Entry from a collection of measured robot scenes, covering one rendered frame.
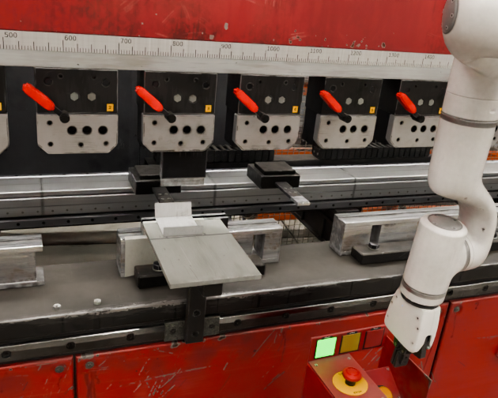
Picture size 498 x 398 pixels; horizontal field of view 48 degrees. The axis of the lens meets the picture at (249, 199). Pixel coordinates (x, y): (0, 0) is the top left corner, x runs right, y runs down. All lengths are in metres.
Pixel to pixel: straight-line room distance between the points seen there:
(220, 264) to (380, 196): 0.83
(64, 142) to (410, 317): 0.74
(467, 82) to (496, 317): 0.96
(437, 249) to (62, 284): 0.77
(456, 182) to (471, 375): 0.97
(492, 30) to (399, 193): 1.14
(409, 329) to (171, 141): 0.60
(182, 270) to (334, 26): 0.61
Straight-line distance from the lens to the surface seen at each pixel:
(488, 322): 1.76
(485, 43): 0.79
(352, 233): 1.47
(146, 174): 1.45
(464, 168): 0.98
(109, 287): 1.26
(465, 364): 1.81
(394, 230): 1.54
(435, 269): 1.05
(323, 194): 1.70
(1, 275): 1.27
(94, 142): 1.14
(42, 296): 1.24
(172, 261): 1.10
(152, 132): 1.15
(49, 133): 1.13
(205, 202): 1.56
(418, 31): 1.37
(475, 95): 0.95
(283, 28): 1.20
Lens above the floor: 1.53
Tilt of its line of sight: 22 degrees down
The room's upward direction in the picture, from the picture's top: 6 degrees clockwise
